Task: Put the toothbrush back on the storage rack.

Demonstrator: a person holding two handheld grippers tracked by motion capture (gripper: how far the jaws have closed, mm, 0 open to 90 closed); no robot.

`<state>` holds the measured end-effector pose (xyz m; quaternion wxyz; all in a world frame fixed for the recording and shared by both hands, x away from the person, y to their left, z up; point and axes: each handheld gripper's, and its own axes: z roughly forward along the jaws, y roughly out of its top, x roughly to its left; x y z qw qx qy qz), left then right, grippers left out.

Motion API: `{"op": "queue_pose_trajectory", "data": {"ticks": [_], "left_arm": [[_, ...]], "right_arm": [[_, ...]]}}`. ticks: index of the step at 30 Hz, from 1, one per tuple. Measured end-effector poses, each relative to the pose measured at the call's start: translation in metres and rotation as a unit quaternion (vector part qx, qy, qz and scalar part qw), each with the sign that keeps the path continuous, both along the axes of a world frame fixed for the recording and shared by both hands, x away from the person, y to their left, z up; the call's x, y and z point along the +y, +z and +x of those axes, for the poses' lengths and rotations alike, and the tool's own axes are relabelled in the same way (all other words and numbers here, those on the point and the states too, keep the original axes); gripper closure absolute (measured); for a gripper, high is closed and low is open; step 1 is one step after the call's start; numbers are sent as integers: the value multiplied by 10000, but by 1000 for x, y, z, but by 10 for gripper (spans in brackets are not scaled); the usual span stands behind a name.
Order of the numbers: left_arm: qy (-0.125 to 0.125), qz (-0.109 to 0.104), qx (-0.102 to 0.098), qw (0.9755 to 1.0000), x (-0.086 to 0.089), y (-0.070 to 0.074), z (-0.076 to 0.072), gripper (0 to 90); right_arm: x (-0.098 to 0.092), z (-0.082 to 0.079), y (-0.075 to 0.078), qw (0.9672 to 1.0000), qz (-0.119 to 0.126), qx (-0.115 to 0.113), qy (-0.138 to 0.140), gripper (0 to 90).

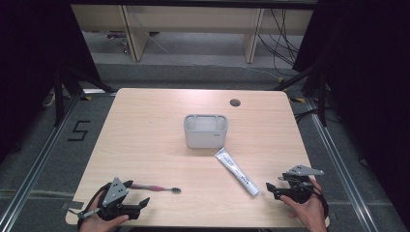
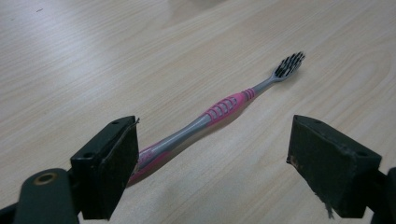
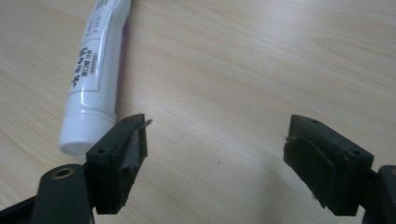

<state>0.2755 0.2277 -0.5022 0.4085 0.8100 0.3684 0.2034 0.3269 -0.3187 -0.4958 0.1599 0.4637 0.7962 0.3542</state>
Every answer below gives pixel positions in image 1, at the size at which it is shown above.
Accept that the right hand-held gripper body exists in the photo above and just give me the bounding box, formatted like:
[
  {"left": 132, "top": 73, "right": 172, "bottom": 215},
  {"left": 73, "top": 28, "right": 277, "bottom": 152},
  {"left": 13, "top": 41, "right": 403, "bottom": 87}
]
[{"left": 278, "top": 164, "right": 325, "bottom": 205}]

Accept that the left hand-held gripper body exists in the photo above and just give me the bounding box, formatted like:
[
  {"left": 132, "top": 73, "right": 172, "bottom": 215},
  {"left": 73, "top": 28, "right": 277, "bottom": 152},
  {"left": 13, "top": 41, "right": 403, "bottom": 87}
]
[{"left": 69, "top": 177, "right": 143, "bottom": 223}]

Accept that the pink toothbrush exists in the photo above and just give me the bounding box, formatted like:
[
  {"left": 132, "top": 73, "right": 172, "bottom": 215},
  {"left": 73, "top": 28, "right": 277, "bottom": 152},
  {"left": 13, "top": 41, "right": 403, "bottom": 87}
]
[{"left": 130, "top": 182, "right": 182, "bottom": 195}]

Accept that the white toothpaste tube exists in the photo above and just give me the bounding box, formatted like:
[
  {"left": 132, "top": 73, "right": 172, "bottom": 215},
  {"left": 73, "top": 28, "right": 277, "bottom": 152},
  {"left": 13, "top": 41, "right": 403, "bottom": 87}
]
[{"left": 214, "top": 147, "right": 261, "bottom": 198}]

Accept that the grey toothbrush holder box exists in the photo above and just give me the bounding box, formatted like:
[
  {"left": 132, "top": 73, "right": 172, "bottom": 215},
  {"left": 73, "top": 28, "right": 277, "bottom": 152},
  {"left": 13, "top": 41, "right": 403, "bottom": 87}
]
[{"left": 183, "top": 113, "right": 229, "bottom": 150}]

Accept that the person's right hand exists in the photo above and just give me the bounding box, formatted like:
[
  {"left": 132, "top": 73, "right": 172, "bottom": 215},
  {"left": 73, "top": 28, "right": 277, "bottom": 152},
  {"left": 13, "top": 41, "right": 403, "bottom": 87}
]
[{"left": 279, "top": 178, "right": 329, "bottom": 232}]

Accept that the person's left hand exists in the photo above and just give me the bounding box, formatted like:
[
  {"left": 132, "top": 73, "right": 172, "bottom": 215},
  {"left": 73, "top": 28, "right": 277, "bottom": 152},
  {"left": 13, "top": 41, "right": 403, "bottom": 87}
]
[{"left": 78, "top": 192, "right": 130, "bottom": 232}]

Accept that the grey tape strip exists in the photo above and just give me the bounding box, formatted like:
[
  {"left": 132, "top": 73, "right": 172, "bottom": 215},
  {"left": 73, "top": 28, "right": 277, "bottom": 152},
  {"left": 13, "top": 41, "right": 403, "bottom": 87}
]
[{"left": 62, "top": 200, "right": 85, "bottom": 211}]

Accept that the black metal stand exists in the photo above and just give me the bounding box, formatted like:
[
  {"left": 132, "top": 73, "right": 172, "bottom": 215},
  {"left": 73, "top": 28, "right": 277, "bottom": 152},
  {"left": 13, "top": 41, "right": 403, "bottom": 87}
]
[
  {"left": 273, "top": 62, "right": 329, "bottom": 128},
  {"left": 52, "top": 65, "right": 118, "bottom": 128}
]

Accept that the black curtain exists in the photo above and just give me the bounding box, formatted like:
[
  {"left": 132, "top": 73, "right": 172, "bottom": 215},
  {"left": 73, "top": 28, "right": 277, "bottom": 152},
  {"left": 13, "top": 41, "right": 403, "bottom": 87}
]
[
  {"left": 0, "top": 0, "right": 102, "bottom": 163},
  {"left": 292, "top": 0, "right": 410, "bottom": 224}
]

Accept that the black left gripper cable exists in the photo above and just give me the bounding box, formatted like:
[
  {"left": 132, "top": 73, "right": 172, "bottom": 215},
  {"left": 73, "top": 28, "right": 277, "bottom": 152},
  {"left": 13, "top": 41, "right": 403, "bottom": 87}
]
[{"left": 76, "top": 184, "right": 112, "bottom": 232}]

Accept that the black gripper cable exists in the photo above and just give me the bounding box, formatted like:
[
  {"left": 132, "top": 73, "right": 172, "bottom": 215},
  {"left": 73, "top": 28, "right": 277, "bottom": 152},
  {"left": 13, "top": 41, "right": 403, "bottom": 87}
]
[
  {"left": 76, "top": 184, "right": 112, "bottom": 232},
  {"left": 309, "top": 184, "right": 331, "bottom": 224}
]

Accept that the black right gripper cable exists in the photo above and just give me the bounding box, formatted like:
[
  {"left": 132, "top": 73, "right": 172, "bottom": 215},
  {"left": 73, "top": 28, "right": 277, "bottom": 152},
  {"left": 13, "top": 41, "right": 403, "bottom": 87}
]
[{"left": 309, "top": 184, "right": 331, "bottom": 224}]

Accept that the aluminium floor rail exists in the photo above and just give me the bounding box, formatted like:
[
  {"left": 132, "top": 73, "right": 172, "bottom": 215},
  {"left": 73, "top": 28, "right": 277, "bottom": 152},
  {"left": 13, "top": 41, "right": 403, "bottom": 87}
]
[
  {"left": 0, "top": 92, "right": 82, "bottom": 230},
  {"left": 304, "top": 98, "right": 381, "bottom": 232}
]

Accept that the bundle of black cables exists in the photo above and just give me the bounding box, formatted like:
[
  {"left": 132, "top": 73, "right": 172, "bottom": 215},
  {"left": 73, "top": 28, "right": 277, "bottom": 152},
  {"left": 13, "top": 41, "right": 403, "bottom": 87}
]
[{"left": 256, "top": 9, "right": 305, "bottom": 77}]

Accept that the light wooden desk frame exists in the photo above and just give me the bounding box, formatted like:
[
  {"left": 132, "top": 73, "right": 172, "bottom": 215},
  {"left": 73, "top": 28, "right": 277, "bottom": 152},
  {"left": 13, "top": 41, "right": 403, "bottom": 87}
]
[{"left": 71, "top": 4, "right": 314, "bottom": 64}]

